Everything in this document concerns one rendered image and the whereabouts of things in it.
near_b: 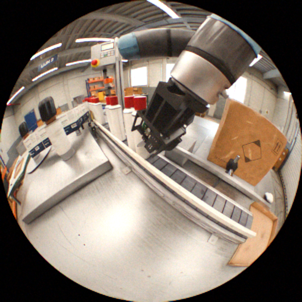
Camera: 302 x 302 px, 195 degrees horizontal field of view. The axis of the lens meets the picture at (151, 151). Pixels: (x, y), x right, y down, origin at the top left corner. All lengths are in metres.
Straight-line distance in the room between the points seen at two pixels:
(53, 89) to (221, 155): 8.36
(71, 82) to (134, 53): 8.10
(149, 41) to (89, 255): 0.51
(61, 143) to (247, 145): 0.73
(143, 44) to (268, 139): 0.44
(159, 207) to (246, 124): 0.39
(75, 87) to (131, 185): 8.14
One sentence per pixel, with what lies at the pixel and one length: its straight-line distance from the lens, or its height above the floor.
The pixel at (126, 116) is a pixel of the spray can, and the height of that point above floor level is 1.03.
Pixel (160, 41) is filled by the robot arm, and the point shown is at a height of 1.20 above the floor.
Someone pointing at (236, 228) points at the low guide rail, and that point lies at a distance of 0.29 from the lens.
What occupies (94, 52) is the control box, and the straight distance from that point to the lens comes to 0.73.
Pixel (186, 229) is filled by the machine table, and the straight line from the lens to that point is 0.29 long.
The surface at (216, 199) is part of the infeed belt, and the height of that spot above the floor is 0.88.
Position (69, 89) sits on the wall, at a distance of 8.17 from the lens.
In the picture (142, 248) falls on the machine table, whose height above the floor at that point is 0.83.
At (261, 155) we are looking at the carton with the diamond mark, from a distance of 0.44.
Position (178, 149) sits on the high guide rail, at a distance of 0.24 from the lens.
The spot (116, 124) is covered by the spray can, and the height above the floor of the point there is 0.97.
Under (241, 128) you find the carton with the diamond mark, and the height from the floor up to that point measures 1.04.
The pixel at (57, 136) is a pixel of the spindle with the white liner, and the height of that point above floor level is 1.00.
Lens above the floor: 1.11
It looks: 40 degrees down
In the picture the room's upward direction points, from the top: straight up
